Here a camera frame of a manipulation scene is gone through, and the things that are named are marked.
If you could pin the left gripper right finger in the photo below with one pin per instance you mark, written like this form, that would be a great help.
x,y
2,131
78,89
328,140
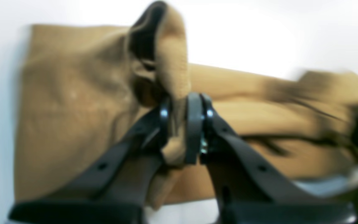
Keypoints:
x,y
248,189

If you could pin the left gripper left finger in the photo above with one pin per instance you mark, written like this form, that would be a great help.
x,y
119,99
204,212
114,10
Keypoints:
x,y
113,189

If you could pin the brown t-shirt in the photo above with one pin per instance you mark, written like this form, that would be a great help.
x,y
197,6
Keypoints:
x,y
82,88

